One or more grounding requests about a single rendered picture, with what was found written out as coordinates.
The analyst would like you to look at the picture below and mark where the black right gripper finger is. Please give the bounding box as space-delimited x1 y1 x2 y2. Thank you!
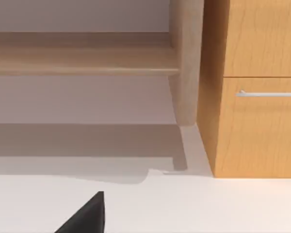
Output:
53 191 105 233

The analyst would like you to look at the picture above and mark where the orange wooden cupboard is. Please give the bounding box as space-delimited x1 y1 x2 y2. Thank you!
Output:
196 0 291 180

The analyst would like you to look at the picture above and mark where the pale wooden open shelf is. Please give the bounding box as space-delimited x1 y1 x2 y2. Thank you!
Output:
0 0 205 127

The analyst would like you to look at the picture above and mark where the orange wooden drawer front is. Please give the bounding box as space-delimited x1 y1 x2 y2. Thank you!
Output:
223 0 291 78
214 77 291 179

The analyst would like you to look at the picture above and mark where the long metal handle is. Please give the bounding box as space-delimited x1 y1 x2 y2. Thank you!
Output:
235 89 291 98

